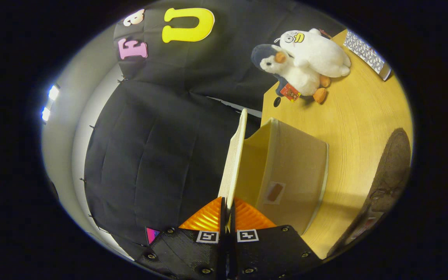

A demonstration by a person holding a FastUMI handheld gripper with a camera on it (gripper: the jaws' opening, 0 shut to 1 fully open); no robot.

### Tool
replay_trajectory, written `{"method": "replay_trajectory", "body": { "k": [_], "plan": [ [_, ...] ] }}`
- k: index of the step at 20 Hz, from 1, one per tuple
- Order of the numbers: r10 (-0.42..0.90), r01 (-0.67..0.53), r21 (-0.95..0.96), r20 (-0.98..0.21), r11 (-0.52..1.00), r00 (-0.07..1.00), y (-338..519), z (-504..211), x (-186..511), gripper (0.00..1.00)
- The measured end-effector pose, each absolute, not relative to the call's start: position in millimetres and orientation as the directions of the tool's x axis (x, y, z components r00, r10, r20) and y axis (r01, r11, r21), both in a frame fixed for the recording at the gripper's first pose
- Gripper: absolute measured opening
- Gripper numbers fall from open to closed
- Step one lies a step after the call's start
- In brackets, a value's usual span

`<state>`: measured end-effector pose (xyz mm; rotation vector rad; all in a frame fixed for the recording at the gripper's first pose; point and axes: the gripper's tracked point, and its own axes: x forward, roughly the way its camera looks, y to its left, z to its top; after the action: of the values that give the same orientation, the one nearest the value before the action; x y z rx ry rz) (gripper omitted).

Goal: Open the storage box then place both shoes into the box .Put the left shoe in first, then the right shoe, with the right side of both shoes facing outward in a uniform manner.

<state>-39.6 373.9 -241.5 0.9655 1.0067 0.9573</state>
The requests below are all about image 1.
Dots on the black backdrop cloth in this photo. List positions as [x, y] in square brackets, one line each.
[161, 155]

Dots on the penguin plush toy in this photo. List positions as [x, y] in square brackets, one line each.
[298, 77]

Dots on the grey patterned book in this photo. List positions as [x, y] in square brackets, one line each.
[366, 52]

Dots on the beige fabric storage box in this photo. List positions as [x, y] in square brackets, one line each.
[286, 163]

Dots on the ceiling light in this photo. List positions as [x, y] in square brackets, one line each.
[53, 93]
[45, 114]

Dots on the brown suede shoe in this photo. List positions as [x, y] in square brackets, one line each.
[391, 167]

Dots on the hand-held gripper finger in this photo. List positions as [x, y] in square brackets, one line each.
[232, 225]
[223, 225]

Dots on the white duck plush toy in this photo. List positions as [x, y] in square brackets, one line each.
[317, 52]

